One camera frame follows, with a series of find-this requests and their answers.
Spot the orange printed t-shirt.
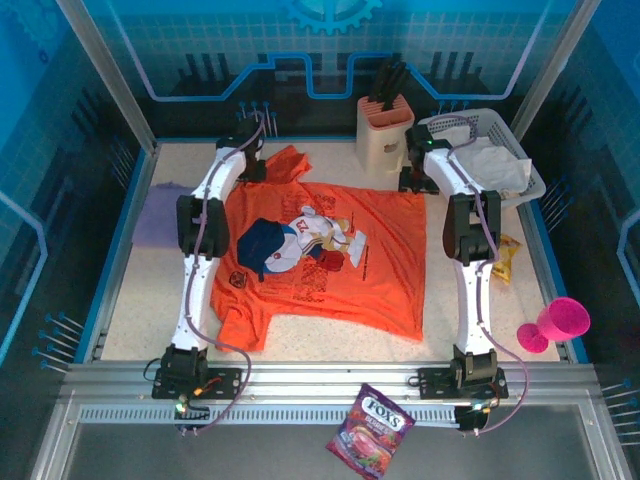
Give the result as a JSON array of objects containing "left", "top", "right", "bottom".
[{"left": 209, "top": 144, "right": 429, "bottom": 354}]

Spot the cream and pink knife block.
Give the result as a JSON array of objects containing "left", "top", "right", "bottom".
[{"left": 355, "top": 96, "right": 416, "bottom": 175}]

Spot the white crumpled t-shirt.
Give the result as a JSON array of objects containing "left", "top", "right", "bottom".
[{"left": 432, "top": 127, "right": 532, "bottom": 196}]

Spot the white plastic basket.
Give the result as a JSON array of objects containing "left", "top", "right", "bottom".
[{"left": 417, "top": 108, "right": 547, "bottom": 211}]

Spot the purple folded t-shirt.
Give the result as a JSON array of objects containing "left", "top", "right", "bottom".
[{"left": 132, "top": 182, "right": 189, "bottom": 247}]

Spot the yellow snack packet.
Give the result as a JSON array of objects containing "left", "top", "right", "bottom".
[{"left": 489, "top": 233, "right": 524, "bottom": 285}]

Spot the pink plastic goblet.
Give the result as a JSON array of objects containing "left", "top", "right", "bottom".
[{"left": 516, "top": 296, "right": 592, "bottom": 355}]

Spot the black controller module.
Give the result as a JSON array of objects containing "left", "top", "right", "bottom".
[
  {"left": 454, "top": 399, "right": 494, "bottom": 434},
  {"left": 172, "top": 394, "right": 214, "bottom": 436}
]

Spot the purple Fox's candy bag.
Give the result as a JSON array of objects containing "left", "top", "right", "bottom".
[{"left": 324, "top": 382, "right": 417, "bottom": 475}]

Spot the black handled knife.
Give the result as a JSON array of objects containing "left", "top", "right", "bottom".
[
  {"left": 384, "top": 62, "right": 412, "bottom": 112},
  {"left": 368, "top": 57, "right": 399, "bottom": 110}
]

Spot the aluminium frame post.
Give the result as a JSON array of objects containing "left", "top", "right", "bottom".
[
  {"left": 507, "top": 0, "right": 601, "bottom": 146},
  {"left": 54, "top": 0, "right": 159, "bottom": 151}
]

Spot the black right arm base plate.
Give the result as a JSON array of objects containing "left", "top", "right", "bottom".
[{"left": 417, "top": 367, "right": 509, "bottom": 401}]

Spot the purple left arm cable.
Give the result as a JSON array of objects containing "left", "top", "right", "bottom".
[{"left": 172, "top": 110, "right": 266, "bottom": 436}]

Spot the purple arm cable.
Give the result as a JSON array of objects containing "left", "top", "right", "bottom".
[
  {"left": 429, "top": 113, "right": 530, "bottom": 436},
  {"left": 172, "top": 110, "right": 266, "bottom": 436}
]

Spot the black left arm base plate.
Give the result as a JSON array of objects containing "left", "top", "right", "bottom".
[{"left": 152, "top": 362, "right": 241, "bottom": 401}]

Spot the aluminium frame rail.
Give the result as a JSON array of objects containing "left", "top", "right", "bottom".
[{"left": 59, "top": 362, "right": 604, "bottom": 426}]

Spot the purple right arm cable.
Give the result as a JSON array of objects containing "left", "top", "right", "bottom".
[{"left": 429, "top": 113, "right": 530, "bottom": 436}]

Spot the grey slotted cable duct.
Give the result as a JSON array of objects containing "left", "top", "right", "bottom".
[{"left": 79, "top": 405, "right": 461, "bottom": 426}]

